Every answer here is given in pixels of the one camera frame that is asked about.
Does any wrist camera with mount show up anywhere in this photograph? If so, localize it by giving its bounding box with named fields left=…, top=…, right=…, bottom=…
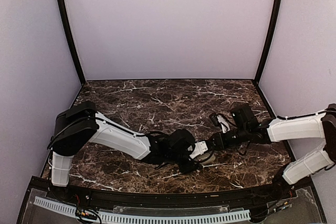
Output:
left=189, top=141, right=213, bottom=161
left=209, top=113, right=230, bottom=133

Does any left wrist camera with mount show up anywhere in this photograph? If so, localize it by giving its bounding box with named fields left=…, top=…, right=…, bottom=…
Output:
left=189, top=141, right=213, bottom=161

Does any left black frame post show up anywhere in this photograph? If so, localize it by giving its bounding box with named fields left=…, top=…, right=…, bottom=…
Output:
left=57, top=0, right=86, bottom=86

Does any right black frame post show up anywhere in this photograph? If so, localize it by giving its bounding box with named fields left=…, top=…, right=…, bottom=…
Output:
left=254, top=0, right=281, bottom=86

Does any black front rail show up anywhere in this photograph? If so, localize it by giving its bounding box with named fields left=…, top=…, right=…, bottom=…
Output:
left=28, top=176, right=313, bottom=211

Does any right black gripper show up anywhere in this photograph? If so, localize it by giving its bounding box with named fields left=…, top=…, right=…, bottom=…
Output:
left=206, top=125, right=249, bottom=151

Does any black frame post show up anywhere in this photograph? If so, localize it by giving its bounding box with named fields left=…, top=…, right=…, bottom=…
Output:
left=57, top=0, right=86, bottom=86
left=254, top=0, right=281, bottom=86

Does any white slotted cable duct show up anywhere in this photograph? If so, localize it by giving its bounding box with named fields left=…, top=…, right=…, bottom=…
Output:
left=34, top=196, right=250, bottom=224

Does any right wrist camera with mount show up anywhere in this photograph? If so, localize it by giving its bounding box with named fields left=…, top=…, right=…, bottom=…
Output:
left=209, top=113, right=230, bottom=133

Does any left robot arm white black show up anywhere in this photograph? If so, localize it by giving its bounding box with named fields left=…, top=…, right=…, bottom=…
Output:
left=47, top=101, right=208, bottom=201

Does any grey remote control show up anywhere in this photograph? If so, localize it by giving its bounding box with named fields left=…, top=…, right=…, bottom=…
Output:
left=194, top=153, right=216, bottom=166

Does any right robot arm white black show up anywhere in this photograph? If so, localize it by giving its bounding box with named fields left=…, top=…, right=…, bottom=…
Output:
left=209, top=103, right=335, bottom=200

